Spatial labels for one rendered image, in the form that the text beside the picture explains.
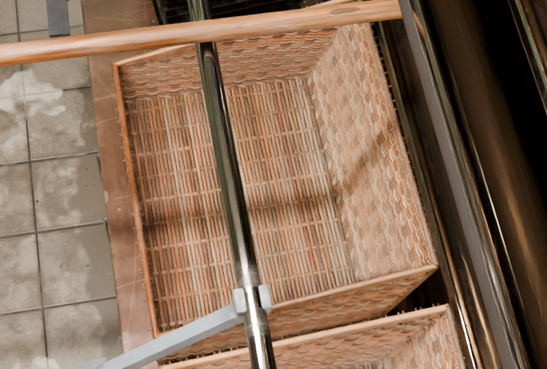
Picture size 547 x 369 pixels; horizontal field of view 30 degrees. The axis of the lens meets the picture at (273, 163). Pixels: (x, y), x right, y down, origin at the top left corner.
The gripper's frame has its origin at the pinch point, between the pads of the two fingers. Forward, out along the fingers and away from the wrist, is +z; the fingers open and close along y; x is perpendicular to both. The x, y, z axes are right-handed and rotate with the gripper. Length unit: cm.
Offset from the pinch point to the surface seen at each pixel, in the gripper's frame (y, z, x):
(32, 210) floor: 119, -23, 19
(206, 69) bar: 1.0, 13.2, -19.8
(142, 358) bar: 16, 48, -6
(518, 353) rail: -26, 65, -43
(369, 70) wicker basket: 38, -5, -52
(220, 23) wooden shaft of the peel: -2.4, 8.1, -22.5
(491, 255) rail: -26, 55, -43
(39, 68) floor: 119, -64, 14
